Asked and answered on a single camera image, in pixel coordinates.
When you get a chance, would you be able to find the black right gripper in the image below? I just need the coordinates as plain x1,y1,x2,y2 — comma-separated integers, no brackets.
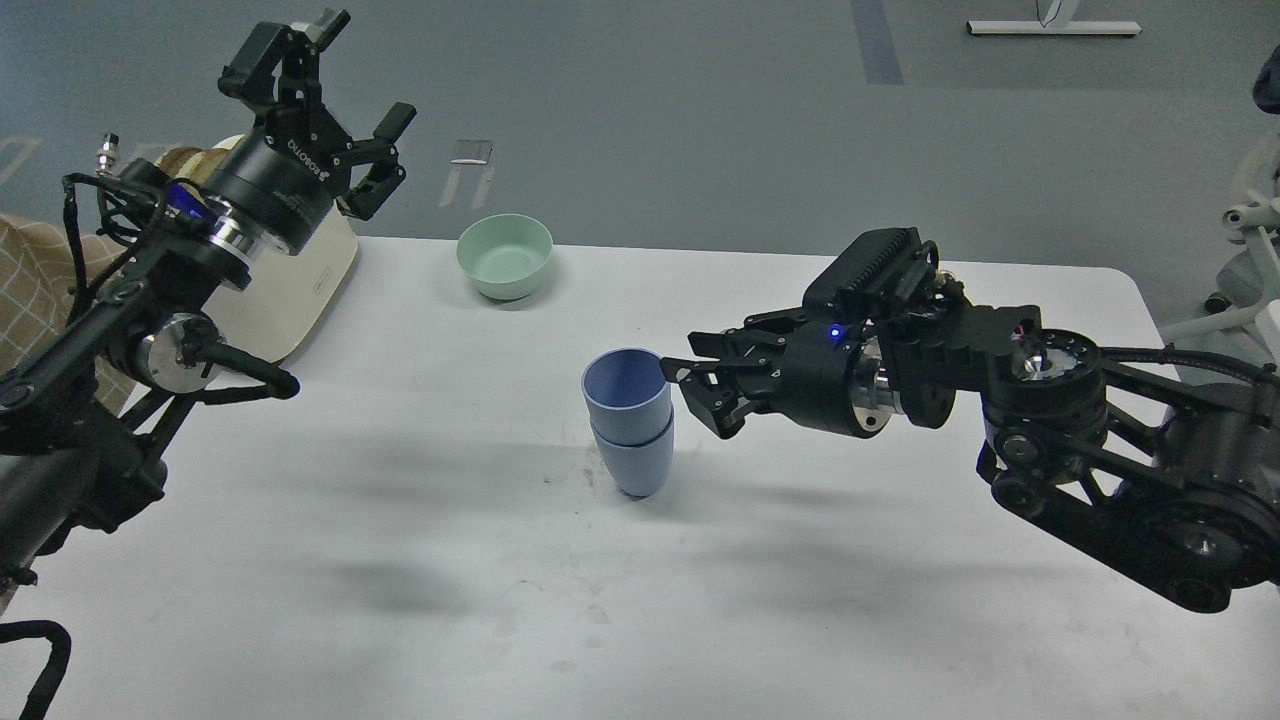
660,307,890,439

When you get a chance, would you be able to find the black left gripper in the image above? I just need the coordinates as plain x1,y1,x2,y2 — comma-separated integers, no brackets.
204,8,417,256

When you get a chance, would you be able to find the blue cup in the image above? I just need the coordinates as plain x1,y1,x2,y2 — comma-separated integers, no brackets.
591,414,675,498
581,347,675,446

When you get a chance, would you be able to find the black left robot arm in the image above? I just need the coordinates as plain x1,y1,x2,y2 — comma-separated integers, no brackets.
1,9,416,591

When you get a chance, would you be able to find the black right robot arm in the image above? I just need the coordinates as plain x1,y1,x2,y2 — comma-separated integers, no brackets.
660,228,1279,612

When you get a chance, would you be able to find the brown bread slice front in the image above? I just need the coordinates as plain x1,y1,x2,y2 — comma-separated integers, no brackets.
155,146,230,186

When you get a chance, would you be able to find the silver floor socket plate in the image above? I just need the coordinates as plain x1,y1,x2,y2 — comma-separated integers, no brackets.
451,138,494,167

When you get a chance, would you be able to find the cream white toaster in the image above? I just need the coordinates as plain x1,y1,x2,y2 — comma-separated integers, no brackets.
131,135,360,366

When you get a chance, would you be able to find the green bowl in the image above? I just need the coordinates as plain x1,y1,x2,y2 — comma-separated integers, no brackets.
454,213,554,302

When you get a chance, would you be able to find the checkered beige cloth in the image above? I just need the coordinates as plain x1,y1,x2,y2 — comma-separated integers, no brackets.
1,213,136,413

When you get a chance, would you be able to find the white desk base foot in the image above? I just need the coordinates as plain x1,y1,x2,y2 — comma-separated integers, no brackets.
966,1,1143,38

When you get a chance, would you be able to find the white chair base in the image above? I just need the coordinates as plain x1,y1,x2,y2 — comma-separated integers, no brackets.
1160,120,1279,357

